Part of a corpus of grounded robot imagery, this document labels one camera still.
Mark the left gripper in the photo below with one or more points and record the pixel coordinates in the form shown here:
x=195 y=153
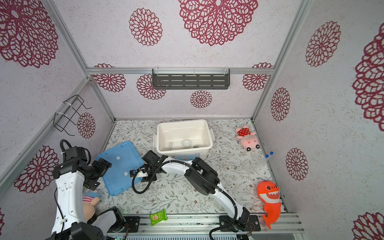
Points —
x=102 y=165

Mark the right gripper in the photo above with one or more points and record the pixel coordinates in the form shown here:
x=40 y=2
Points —
x=148 y=178

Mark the blue plastic bin lid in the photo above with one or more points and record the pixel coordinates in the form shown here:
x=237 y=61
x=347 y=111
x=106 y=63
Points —
x=124 y=158

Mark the white plastic storage bin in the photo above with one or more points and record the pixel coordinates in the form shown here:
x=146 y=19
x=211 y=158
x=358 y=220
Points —
x=169 y=136

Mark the white round dish large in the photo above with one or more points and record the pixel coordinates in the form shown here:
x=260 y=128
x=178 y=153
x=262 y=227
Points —
x=186 y=143

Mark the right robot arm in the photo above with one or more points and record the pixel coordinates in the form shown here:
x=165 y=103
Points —
x=205 y=180

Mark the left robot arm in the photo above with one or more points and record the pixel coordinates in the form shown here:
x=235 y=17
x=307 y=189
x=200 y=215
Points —
x=75 y=196

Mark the cartoon boy plush doll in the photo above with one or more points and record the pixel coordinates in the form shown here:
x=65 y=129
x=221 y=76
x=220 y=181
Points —
x=90 y=200

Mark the green snack packet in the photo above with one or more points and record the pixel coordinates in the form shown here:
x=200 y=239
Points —
x=158 y=217

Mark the pink pig plush toy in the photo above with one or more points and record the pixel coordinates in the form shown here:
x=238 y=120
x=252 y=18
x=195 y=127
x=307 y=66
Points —
x=248 y=139

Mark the red shark plush toy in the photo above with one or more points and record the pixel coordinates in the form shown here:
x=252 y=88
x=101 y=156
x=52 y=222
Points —
x=269 y=193

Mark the black wire wall rack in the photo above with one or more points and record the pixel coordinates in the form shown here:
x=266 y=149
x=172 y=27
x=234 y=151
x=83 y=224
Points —
x=65 y=117

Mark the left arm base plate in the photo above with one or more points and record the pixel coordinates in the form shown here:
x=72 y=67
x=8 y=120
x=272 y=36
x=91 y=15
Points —
x=129 y=224

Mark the aluminium front rail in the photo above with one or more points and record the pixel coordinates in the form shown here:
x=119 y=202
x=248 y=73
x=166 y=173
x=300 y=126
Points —
x=201 y=224

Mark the grey wall shelf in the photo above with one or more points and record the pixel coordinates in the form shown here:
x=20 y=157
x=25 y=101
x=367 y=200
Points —
x=191 y=79

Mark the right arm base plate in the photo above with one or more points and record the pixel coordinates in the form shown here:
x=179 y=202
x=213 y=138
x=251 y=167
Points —
x=250 y=225

